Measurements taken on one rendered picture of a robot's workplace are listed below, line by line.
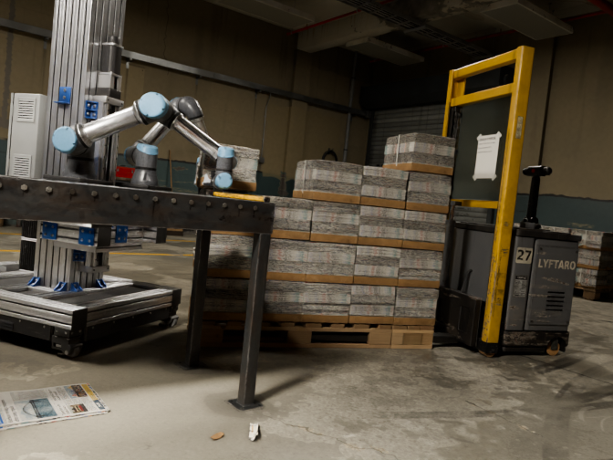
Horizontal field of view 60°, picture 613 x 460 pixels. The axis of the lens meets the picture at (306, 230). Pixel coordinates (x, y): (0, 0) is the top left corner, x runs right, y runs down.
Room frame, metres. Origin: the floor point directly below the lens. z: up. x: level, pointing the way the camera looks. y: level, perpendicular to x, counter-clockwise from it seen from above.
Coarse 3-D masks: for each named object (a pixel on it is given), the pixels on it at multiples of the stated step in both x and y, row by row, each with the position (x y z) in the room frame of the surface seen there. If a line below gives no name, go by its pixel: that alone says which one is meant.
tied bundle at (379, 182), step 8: (368, 168) 3.05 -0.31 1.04; (376, 168) 3.07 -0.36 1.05; (384, 168) 3.08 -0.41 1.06; (368, 176) 3.06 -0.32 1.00; (376, 176) 3.08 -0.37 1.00; (384, 176) 3.09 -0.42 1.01; (392, 176) 3.11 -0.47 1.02; (400, 176) 3.12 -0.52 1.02; (368, 184) 3.06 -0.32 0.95; (376, 184) 3.08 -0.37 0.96; (384, 184) 3.09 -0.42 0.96; (392, 184) 3.11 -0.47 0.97; (400, 184) 3.12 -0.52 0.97; (368, 192) 3.06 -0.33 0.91; (376, 192) 3.07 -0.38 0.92; (384, 192) 3.09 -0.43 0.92; (392, 192) 3.10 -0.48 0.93; (400, 192) 3.12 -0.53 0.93; (400, 200) 3.13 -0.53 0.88; (392, 208) 3.14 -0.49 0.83; (400, 208) 3.13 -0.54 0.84
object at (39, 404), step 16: (80, 384) 2.05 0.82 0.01; (0, 400) 1.83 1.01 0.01; (16, 400) 1.85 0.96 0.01; (32, 400) 1.86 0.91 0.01; (48, 400) 1.88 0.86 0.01; (64, 400) 1.89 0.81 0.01; (80, 400) 1.90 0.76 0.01; (96, 400) 1.92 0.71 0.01; (0, 416) 1.71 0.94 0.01; (16, 416) 1.72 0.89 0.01; (32, 416) 1.73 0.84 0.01; (48, 416) 1.75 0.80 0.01; (64, 416) 1.76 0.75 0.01
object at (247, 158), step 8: (224, 144) 2.78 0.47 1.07; (240, 152) 2.80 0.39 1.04; (248, 152) 2.82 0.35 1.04; (256, 152) 2.83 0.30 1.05; (208, 160) 2.76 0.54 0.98; (240, 160) 2.81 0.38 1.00; (248, 160) 2.82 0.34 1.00; (256, 160) 2.84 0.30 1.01; (200, 168) 2.89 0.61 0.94; (208, 168) 2.76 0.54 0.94; (240, 168) 2.81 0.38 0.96; (248, 168) 2.83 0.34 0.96; (256, 168) 2.84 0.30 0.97; (200, 176) 2.87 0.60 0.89; (208, 176) 2.76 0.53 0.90; (232, 176) 2.80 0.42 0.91; (240, 176) 2.81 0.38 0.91; (248, 176) 2.82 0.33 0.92; (240, 192) 2.91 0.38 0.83; (248, 192) 2.87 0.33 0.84
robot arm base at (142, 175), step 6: (138, 168) 2.99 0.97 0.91; (144, 168) 2.98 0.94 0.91; (150, 168) 2.99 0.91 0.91; (138, 174) 2.98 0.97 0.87; (144, 174) 2.97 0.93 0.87; (150, 174) 2.99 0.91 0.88; (156, 174) 3.04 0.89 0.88; (132, 180) 2.98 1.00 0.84; (138, 180) 2.96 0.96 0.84; (144, 180) 2.97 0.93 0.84; (150, 180) 2.98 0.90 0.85; (156, 180) 3.02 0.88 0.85
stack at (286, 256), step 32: (224, 192) 2.78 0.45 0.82; (288, 224) 2.91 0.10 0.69; (320, 224) 2.97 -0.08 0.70; (352, 224) 3.04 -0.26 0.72; (384, 224) 3.10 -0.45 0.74; (224, 256) 2.80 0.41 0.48; (288, 256) 2.91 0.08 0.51; (320, 256) 2.97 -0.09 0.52; (352, 256) 3.03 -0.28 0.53; (384, 256) 3.11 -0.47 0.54; (224, 288) 2.80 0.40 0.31; (288, 288) 2.92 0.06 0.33; (320, 288) 2.98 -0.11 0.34; (352, 288) 3.05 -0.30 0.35; (384, 288) 3.12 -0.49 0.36; (224, 320) 2.88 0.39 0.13
